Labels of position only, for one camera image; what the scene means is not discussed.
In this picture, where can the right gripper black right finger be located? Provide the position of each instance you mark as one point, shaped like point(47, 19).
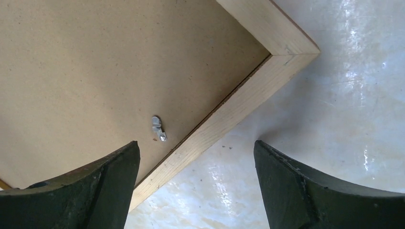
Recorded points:
point(297, 196)

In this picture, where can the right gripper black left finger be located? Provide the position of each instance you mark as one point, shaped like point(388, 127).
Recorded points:
point(94, 196)

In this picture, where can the wooden picture frame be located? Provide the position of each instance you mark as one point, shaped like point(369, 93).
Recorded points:
point(253, 88)

